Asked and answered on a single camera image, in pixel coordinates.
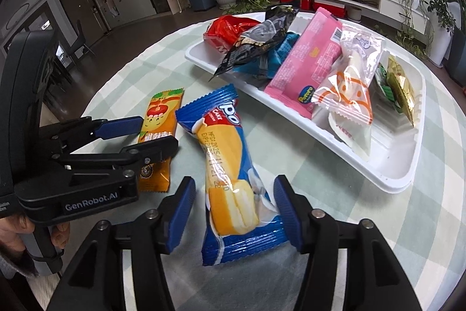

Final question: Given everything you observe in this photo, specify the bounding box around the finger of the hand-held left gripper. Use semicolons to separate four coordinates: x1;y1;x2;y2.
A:
53;135;180;181
38;116;145;152

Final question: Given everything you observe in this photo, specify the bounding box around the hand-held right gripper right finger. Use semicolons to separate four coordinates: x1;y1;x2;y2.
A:
273;175;425;311

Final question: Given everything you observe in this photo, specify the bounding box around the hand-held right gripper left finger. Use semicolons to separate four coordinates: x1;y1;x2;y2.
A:
45;176;196;311

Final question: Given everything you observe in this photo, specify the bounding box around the orange fruit bar packet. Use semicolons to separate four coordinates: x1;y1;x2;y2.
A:
137;87;185;192

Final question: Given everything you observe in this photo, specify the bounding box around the blue cake packet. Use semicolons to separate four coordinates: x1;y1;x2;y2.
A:
175;84;290;266

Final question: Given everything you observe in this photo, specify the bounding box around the white plastic tray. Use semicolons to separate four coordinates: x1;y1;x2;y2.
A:
185;10;426;194

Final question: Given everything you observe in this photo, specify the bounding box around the clear orange-print snack packet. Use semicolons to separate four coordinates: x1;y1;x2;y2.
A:
312;61;374;126

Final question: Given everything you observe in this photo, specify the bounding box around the red snack packet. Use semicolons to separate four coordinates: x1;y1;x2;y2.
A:
203;15;263;55

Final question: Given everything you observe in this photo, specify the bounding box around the black snack packet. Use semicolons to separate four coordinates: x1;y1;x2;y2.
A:
209;4;300;81

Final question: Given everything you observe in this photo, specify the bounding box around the pink snack packet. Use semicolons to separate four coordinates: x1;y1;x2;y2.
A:
264;7;343;120

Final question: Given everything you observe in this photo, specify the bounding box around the green snack packet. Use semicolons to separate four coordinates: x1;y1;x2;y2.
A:
375;62;405;114

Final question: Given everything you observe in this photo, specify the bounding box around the gold snack packet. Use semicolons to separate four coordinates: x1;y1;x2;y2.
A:
386;55;417;127

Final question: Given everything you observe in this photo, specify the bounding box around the clear packet with white snack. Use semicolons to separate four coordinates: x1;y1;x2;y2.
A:
340;25;386;104

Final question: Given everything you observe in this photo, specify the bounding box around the person's left hand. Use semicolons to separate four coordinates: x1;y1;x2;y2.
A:
0;216;71;255

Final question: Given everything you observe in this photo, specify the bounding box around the green checked tablecloth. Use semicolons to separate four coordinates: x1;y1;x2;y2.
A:
78;10;466;311

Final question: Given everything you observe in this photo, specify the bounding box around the white red-striped snack packet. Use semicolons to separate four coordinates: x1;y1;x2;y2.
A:
311;103;374;164

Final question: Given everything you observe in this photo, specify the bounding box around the dark wooden door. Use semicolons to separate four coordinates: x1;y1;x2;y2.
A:
58;0;110;37

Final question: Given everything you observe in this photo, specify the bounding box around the light blue snack packet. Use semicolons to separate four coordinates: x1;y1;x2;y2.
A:
233;32;301;80

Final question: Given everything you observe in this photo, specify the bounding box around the red storage box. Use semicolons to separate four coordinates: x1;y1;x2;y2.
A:
280;0;314;11
313;0;346;19

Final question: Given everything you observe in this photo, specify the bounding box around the plant in white pot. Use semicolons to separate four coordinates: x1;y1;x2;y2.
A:
424;0;456;66

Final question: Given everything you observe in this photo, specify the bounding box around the white television cabinet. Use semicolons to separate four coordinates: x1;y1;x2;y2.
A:
269;0;431;39

